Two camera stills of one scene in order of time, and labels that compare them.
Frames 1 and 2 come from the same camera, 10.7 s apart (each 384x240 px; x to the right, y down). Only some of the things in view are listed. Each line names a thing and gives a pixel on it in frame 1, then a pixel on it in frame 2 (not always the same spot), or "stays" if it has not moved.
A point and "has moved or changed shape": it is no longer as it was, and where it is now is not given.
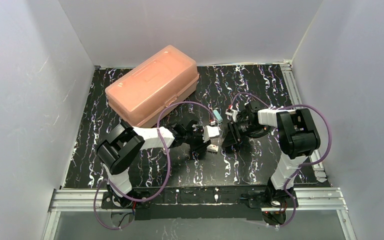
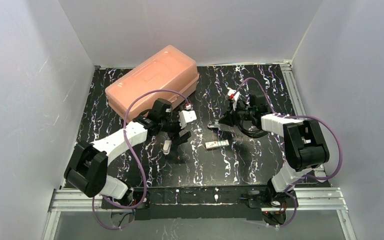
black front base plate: (198, 203) stays
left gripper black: (199, 143) to (173, 131)
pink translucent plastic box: (138, 96) stays
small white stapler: (212, 148) has moved or changed shape
